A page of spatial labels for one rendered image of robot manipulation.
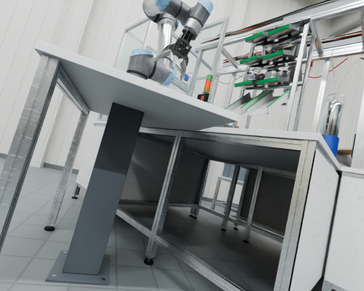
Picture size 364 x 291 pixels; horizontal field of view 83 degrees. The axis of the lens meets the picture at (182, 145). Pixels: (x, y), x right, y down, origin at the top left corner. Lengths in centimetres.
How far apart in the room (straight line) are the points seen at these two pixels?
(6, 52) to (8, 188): 418
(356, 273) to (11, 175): 167
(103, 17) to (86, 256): 438
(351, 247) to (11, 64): 492
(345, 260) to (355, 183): 44
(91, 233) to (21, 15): 439
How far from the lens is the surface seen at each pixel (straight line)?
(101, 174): 106
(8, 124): 455
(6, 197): 77
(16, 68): 470
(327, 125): 200
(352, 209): 162
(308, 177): 91
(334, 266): 165
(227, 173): 346
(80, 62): 74
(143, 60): 117
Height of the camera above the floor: 61
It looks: 6 degrees up
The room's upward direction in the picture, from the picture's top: 14 degrees clockwise
